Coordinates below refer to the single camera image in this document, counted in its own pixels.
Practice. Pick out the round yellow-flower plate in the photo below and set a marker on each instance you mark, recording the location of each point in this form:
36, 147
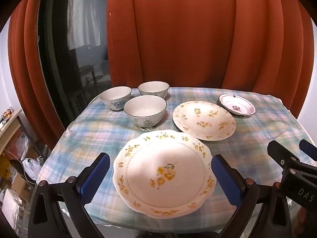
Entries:
203, 119

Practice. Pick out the white bowl blue flowers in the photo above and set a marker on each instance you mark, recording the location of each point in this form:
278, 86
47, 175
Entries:
115, 94

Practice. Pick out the plaid tablecloth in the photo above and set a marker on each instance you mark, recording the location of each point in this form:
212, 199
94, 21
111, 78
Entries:
86, 133

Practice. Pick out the white plastic bag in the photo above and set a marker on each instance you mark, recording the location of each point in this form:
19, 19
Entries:
32, 167
23, 146

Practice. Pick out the glass door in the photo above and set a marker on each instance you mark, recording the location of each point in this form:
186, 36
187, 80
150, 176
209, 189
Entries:
57, 54

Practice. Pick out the white hanging cloth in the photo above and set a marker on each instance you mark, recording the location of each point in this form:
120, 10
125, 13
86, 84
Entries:
84, 14

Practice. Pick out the wooden shelf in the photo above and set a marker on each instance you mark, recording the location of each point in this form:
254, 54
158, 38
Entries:
11, 126

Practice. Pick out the white bowl dark rim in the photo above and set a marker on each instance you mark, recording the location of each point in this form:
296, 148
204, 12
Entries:
153, 88

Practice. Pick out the small red-flower plate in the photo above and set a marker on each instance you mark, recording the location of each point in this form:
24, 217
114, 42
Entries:
235, 104

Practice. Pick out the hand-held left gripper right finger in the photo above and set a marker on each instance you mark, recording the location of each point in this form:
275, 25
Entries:
226, 181

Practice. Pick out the wooden stool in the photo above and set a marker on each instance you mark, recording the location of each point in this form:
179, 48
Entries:
88, 70

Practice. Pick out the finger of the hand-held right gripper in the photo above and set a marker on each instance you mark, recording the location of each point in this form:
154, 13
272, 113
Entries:
309, 151
284, 156

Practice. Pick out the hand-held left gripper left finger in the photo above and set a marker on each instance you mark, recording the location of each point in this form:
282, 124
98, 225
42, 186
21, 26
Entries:
95, 176

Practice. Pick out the cardboard box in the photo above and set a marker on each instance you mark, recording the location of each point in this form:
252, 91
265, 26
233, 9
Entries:
21, 181

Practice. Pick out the orange curtain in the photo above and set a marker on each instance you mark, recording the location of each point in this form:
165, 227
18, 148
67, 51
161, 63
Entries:
27, 67
185, 29

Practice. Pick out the white bowl leaf print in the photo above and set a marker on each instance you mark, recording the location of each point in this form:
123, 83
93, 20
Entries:
145, 109

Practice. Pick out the large scalloped yellow-flower plate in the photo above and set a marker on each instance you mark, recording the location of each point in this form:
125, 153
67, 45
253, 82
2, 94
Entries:
161, 158

